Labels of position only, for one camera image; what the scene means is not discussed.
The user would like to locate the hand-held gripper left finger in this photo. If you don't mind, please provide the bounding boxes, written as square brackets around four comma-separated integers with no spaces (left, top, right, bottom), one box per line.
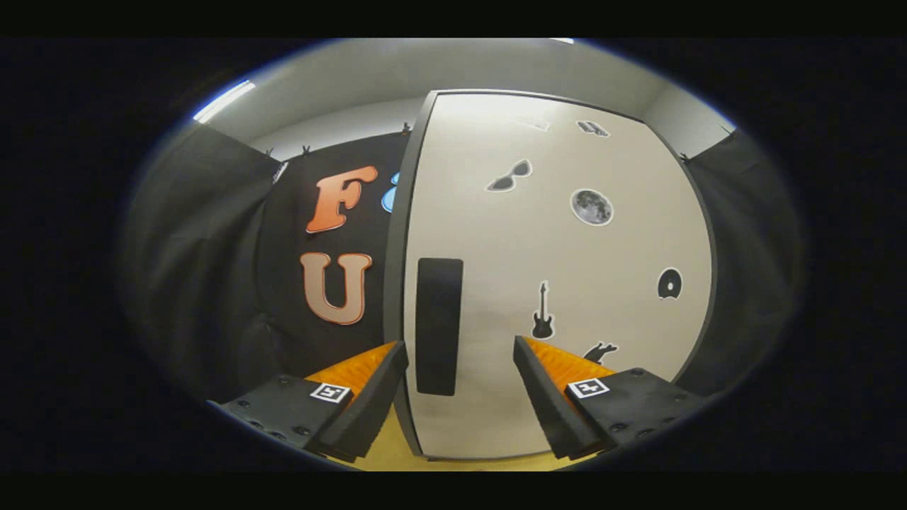
[207,340,410,463]

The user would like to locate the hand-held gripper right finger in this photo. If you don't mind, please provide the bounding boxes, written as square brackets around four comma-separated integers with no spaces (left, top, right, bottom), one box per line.
[513,335,709,461]

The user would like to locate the black door handle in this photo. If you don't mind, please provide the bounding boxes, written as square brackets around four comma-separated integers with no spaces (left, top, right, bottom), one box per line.
[415,258,464,396]

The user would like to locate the grey cabinet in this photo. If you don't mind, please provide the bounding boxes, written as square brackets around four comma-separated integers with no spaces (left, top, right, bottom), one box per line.
[383,89,718,461]

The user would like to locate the black backdrop cloth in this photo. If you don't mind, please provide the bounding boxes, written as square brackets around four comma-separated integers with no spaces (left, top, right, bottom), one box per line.
[120,122,805,404]

